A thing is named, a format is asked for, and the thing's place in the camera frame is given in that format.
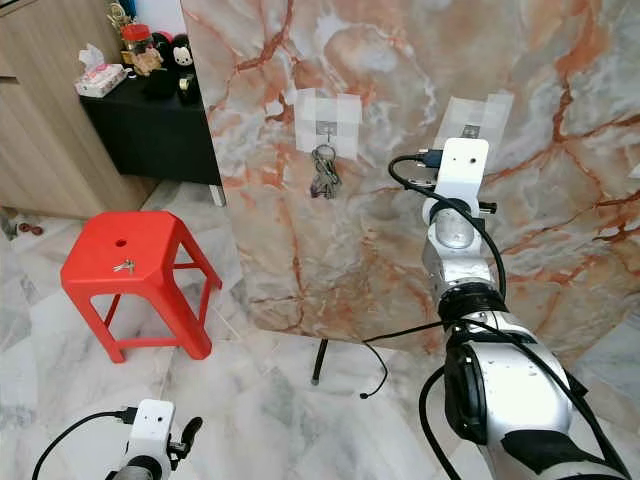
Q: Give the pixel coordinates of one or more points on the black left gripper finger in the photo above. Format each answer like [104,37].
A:
[189,436]

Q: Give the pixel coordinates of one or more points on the bunch of keys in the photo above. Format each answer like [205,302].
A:
[324,172]

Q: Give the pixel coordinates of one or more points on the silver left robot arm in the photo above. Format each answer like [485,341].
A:
[140,468]

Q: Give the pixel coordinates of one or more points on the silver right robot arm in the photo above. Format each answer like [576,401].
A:
[520,400]

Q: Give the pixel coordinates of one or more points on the black board stand leg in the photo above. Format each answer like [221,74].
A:
[319,362]

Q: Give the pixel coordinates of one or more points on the red plastic stool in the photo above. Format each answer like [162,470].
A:
[120,247]

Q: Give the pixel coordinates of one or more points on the small red floor object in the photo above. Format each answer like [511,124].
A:
[27,229]

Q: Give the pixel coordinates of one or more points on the orange marble pattern board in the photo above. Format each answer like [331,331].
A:
[380,250]

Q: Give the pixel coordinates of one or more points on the black low bench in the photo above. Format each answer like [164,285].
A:
[160,140]

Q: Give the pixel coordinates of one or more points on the light wooden cabinet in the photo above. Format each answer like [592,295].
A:
[50,120]

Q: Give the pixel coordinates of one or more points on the black tape dispenser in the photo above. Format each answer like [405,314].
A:
[187,88]

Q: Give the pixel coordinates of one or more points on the black wallet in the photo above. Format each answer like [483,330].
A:
[158,85]

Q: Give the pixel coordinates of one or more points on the pink white tissue box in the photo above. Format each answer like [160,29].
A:
[100,78]

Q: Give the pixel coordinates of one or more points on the clear jar with red lid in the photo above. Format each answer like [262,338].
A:
[138,47]

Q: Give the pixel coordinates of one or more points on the gold trophy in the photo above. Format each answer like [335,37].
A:
[118,17]

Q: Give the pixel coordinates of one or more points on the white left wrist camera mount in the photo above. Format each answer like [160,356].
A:
[152,427]

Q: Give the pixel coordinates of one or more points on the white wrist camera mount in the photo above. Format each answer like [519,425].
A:
[152,427]
[460,170]

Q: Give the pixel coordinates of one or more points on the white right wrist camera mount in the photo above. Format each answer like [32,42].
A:
[460,170]

